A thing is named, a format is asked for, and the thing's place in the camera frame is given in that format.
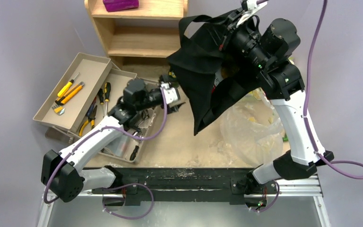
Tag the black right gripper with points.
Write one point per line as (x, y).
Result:
(229, 34)

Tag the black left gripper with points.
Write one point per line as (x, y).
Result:
(173, 106)

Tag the black fabric tote bag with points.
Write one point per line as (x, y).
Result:
(196, 63)

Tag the clear plastic grocery bag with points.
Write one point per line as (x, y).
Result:
(253, 129)

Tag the red chips snack bag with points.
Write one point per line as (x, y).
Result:
(223, 73)

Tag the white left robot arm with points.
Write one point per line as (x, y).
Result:
(93, 144)

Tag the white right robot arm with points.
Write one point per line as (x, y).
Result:
(284, 87)

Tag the black yellow large screwdriver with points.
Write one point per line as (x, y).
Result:
(107, 91)

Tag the black yellow small screwdriver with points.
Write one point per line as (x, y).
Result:
(100, 95)

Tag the yellow black pliers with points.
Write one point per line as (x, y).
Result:
(89, 120)

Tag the beige plastic toolbox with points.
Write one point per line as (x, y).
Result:
(94, 72)

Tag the wooden shelf unit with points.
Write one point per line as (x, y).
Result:
(139, 39)

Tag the yellow utility knife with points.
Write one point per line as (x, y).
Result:
(63, 100)

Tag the small hex key set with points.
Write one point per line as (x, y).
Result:
(59, 110)

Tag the purple box on shelf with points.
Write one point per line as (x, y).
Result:
(120, 5)

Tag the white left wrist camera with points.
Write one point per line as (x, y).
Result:
(171, 93)

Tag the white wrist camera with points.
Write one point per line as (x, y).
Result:
(171, 93)
(250, 7)

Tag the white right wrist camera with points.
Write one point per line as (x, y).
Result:
(250, 7)

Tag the yellow handle screwdriver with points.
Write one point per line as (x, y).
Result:
(67, 86)

